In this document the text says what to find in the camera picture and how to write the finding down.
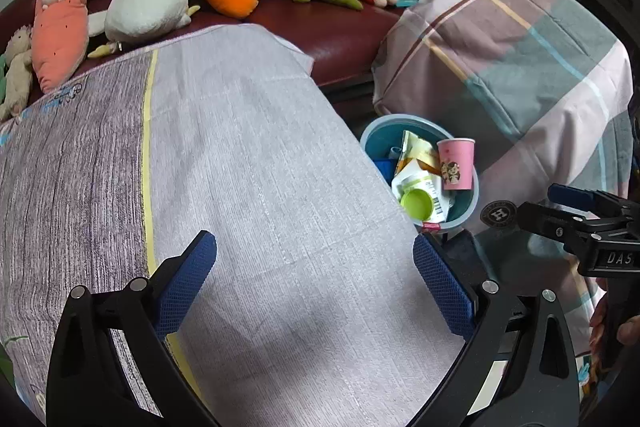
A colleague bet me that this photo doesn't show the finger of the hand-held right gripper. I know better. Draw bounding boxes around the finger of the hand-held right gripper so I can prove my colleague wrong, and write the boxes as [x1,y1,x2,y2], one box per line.
[516,201,601,253]
[547,183,633,220]

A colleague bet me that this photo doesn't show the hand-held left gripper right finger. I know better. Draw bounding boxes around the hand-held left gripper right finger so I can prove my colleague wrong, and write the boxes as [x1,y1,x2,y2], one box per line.
[412,232,581,427]

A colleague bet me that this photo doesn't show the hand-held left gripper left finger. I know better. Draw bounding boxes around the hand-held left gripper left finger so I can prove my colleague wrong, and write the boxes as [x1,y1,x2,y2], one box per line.
[46,230,219,427]

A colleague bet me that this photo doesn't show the white bottle with green label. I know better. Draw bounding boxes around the white bottle with green label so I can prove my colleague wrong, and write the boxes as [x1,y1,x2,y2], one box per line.
[391,162,453,222]

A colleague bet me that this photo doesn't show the pink paper cup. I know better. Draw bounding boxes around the pink paper cup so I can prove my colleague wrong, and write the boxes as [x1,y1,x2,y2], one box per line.
[436,138,476,192]

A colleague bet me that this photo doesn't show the blue plastic tray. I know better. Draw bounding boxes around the blue plastic tray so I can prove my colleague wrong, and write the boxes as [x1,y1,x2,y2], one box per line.
[374,159,396,186]

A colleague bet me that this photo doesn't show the pale yellow orange-print snack packet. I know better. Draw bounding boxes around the pale yellow orange-print snack packet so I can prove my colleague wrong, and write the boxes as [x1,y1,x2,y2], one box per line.
[396,130,442,180]

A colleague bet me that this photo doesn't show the teal trash bin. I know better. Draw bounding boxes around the teal trash bin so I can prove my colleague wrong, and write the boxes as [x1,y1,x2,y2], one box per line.
[359,114,481,234]

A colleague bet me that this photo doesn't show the person's right hand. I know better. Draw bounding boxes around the person's right hand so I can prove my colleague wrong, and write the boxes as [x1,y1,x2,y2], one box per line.
[589,292,640,358]

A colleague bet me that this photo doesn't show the purple grey printed tablecloth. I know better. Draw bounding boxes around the purple grey printed tablecloth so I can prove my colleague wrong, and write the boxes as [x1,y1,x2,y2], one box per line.
[0,23,476,427]

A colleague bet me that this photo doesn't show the plaid pastel blanket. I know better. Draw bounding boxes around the plaid pastel blanket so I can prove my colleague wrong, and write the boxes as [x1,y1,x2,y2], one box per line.
[371,0,638,388]

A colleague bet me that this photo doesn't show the dark red leather sofa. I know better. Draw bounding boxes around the dark red leather sofa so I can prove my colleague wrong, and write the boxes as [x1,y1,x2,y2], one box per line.
[0,0,451,90]

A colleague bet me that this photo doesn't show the beige shaggy plush doll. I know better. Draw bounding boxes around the beige shaggy plush doll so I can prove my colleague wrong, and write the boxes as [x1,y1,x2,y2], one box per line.
[0,27,35,122]

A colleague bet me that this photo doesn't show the pink bunny carrot plush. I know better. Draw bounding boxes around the pink bunny carrot plush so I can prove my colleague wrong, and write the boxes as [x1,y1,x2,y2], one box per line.
[32,0,90,94]

